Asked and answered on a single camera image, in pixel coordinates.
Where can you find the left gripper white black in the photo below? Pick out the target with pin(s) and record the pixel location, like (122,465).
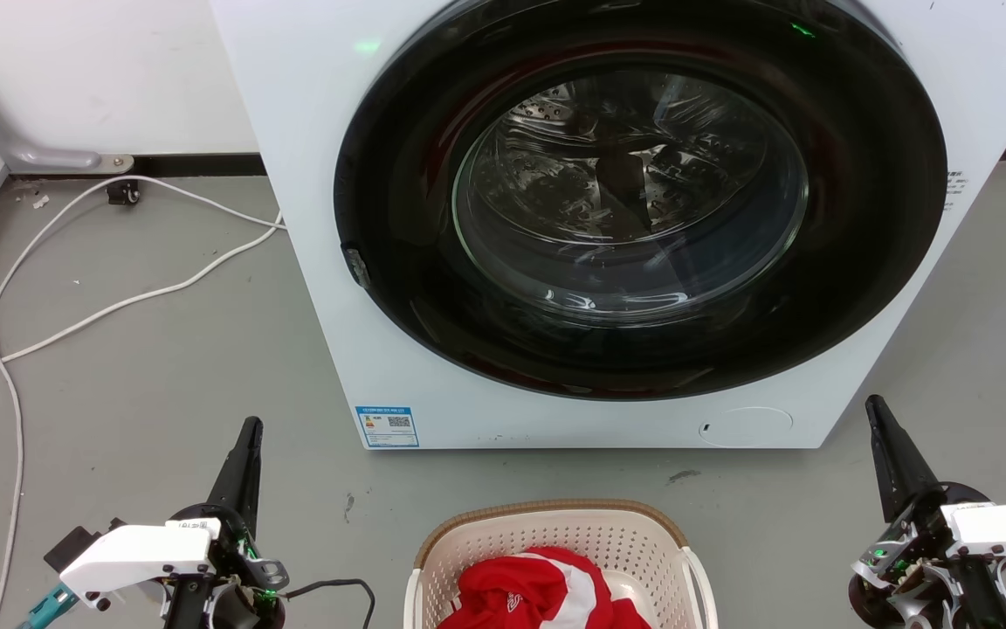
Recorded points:
(136,552)

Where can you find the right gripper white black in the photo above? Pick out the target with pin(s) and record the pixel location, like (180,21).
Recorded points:
(992,528)

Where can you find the cream perforated laundry basket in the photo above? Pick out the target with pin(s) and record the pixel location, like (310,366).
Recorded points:
(555,528)

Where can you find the blue energy label sticker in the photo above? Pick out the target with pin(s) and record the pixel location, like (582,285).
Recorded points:
(387,426)

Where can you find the black round washer door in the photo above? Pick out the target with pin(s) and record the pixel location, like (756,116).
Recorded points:
(870,175)

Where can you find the red and white garment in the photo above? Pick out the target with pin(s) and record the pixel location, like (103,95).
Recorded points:
(512,594)

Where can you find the white front-load washing machine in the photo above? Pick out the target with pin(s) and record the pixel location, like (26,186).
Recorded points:
(311,131)

